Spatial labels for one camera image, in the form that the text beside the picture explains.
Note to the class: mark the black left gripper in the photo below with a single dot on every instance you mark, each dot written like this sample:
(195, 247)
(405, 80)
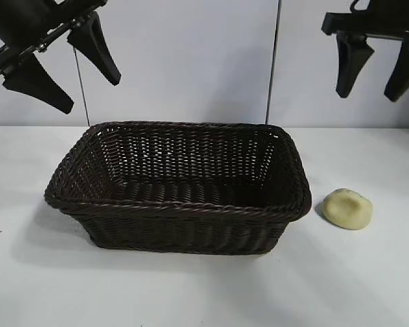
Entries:
(30, 20)

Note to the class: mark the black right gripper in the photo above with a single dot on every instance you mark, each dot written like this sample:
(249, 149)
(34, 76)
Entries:
(395, 20)

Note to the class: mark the pale yellow egg yolk pastry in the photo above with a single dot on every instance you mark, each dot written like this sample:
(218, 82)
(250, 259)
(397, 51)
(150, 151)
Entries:
(344, 209)

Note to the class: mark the dark brown woven basket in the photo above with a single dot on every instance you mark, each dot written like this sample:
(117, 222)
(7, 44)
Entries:
(177, 221)

